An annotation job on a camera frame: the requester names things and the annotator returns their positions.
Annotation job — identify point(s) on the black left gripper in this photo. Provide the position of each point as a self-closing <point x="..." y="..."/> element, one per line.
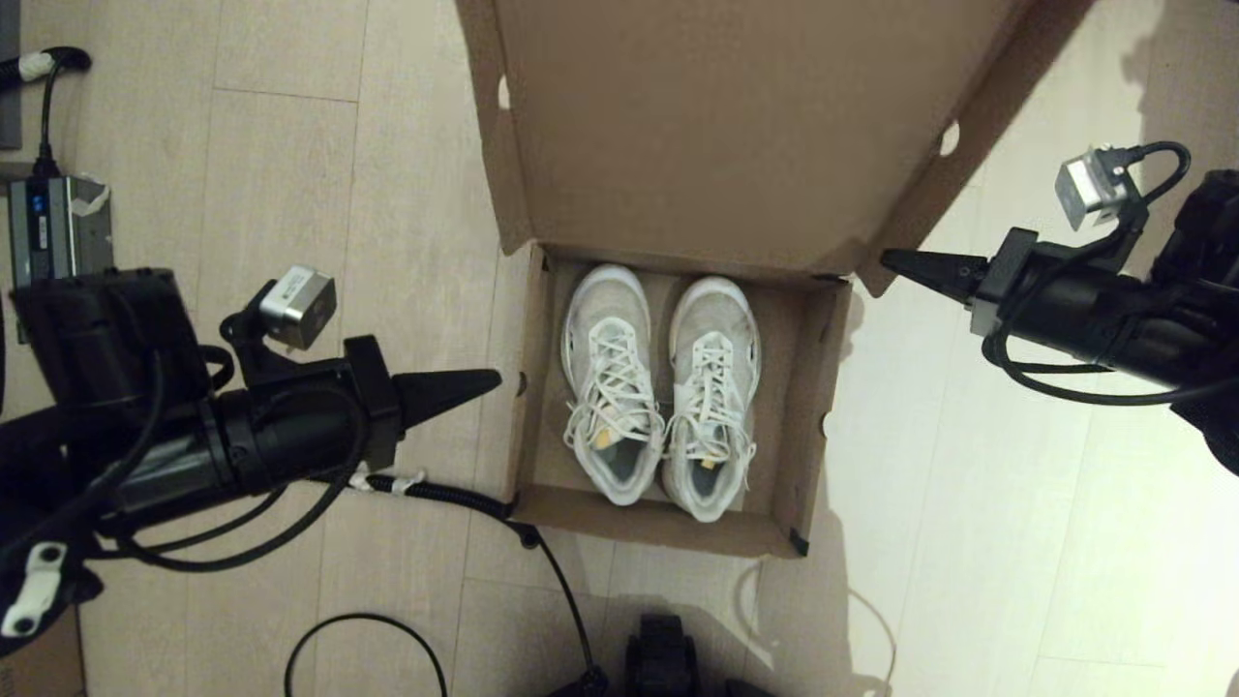
<point x="290" y="431"/>

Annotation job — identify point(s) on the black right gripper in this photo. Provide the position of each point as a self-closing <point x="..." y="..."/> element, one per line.
<point x="1074" y="305"/>

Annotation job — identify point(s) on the white lace-up sneaker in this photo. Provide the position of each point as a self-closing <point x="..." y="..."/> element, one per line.
<point x="610" y="339"/>
<point x="714" y="339"/>

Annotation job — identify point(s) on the brown cardboard shoe box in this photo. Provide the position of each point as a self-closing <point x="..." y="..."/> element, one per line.
<point x="697" y="145"/>

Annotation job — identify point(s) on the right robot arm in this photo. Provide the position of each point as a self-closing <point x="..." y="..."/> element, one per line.
<point x="1210" y="290"/>

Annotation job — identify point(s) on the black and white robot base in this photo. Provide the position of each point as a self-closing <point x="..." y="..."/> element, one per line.
<point x="661" y="658"/>

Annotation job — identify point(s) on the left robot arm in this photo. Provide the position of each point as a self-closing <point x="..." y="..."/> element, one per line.
<point x="87" y="339"/>

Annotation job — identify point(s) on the grey power supply box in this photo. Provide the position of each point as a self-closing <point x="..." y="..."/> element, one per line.
<point x="58" y="227"/>

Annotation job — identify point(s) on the white tape piece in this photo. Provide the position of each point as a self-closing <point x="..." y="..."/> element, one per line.
<point x="360" y="480"/>
<point x="407" y="483"/>

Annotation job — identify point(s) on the flat brown cardboard piece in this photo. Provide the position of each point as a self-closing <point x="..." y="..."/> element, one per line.
<point x="48" y="668"/>

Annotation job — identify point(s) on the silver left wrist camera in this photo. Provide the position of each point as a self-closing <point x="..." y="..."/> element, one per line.
<point x="298" y="308"/>

